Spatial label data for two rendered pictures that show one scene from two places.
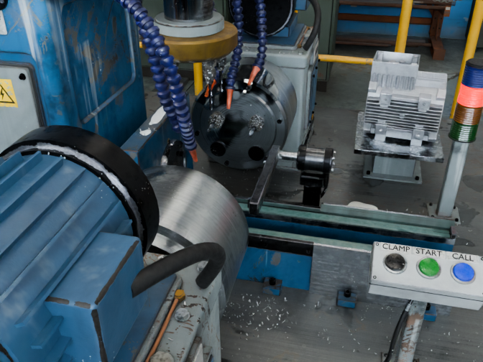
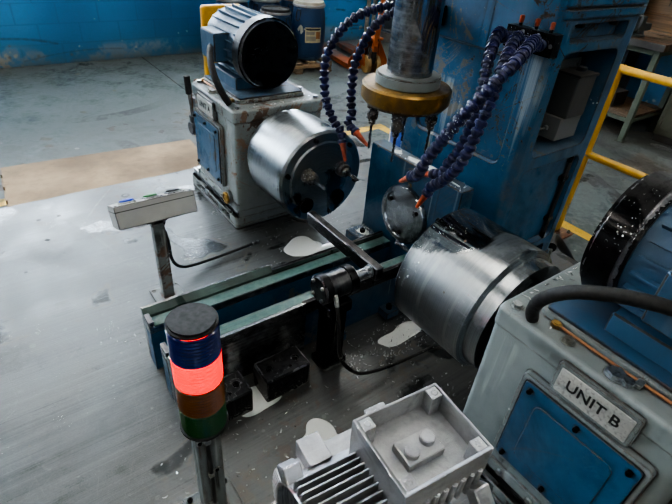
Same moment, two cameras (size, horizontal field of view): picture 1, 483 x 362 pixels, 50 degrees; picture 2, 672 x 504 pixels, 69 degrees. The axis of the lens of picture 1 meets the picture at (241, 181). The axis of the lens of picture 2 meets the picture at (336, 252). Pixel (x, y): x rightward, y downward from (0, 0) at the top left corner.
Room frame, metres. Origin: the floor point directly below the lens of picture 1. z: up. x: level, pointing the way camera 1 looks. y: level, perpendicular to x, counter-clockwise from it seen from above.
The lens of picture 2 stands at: (1.50, -0.76, 1.61)
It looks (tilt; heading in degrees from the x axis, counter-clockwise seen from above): 35 degrees down; 128
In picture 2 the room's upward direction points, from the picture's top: 5 degrees clockwise
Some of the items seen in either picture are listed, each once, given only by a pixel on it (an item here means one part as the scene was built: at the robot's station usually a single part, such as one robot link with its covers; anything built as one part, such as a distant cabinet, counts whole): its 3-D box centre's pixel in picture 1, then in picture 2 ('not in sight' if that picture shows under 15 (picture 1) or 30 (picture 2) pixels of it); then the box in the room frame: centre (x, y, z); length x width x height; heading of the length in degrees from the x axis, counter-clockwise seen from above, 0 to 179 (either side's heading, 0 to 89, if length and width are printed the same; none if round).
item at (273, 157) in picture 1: (266, 177); (341, 243); (0.97, -0.05, 1.01); 0.26 x 0.04 x 0.03; 167
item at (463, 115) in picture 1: (468, 111); (200, 388); (1.13, -0.54, 1.10); 0.06 x 0.06 x 0.04
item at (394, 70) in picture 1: (394, 70); (416, 452); (1.39, -0.43, 1.11); 0.12 x 0.11 x 0.07; 71
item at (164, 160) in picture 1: (174, 172); (402, 214); (0.99, 0.15, 1.02); 0.15 x 0.02 x 0.15; 167
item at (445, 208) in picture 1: (460, 144); (205, 430); (1.13, -0.54, 1.01); 0.08 x 0.08 x 0.42; 77
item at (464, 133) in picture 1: (463, 128); (203, 410); (1.13, -0.54, 1.05); 0.06 x 0.06 x 0.04
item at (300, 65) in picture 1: (266, 90); (607, 415); (1.54, -0.08, 0.99); 0.35 x 0.31 x 0.37; 167
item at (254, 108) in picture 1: (248, 108); (486, 296); (1.29, -0.02, 1.04); 0.41 x 0.25 x 0.25; 167
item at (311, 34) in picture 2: not in sight; (271, 32); (-2.99, 3.41, 0.37); 1.20 x 0.80 x 0.74; 72
